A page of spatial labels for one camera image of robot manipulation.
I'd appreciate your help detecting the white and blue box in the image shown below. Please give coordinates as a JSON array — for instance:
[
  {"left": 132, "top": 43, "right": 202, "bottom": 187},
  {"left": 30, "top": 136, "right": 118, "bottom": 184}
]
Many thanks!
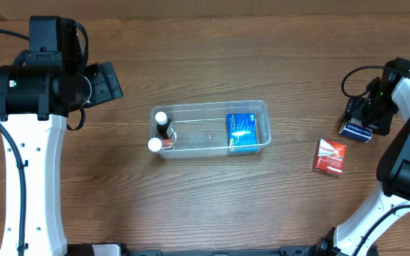
[{"left": 338, "top": 122, "right": 372, "bottom": 143}]

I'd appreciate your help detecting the red Panadol box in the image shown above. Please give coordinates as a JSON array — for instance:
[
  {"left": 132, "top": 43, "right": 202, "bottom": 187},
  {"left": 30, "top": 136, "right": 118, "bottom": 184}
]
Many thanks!
[{"left": 312, "top": 139, "right": 347, "bottom": 176}]

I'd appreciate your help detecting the black bottle white cap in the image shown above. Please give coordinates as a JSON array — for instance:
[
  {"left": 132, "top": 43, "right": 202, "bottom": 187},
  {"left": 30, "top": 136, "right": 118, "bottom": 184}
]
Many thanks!
[{"left": 154, "top": 112, "right": 175, "bottom": 139}]

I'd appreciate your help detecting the orange tube white cap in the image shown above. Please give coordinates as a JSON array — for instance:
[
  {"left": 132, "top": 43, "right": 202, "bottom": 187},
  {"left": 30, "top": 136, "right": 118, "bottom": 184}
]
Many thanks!
[{"left": 147, "top": 137, "right": 174, "bottom": 152}]

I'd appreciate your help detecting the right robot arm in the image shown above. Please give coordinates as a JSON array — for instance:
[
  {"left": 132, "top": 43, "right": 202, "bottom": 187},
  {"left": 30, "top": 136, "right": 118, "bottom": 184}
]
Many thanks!
[{"left": 304, "top": 58, "right": 410, "bottom": 255}]

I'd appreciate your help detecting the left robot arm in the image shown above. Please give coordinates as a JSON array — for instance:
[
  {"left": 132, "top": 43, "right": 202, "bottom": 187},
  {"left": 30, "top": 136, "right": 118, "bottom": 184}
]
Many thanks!
[{"left": 0, "top": 16, "right": 123, "bottom": 255}]

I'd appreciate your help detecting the clear plastic container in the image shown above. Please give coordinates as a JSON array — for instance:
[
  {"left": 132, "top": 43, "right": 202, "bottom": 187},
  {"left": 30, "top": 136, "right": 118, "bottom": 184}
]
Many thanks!
[{"left": 149, "top": 100, "right": 272, "bottom": 159}]

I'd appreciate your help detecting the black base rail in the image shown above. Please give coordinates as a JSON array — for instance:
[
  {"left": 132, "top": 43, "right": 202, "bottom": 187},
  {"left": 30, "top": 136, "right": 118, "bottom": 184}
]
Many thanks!
[{"left": 65, "top": 243, "right": 315, "bottom": 256}]

